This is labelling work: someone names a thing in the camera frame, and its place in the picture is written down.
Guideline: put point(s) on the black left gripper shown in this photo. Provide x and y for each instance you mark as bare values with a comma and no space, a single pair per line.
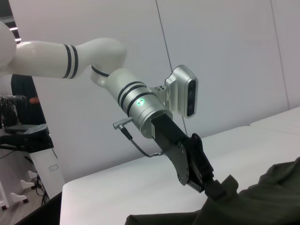
173,143

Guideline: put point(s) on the dark green printed t-shirt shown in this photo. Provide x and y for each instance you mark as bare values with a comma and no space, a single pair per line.
257,199

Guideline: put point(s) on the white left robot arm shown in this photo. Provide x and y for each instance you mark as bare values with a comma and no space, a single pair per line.
47,58

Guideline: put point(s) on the black equipment rack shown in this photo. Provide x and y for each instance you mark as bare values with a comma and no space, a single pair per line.
25,138

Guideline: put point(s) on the white wheeled stand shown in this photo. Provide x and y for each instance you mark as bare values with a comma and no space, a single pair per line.
14,192

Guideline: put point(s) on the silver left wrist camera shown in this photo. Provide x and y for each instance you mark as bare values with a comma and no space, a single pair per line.
182,91

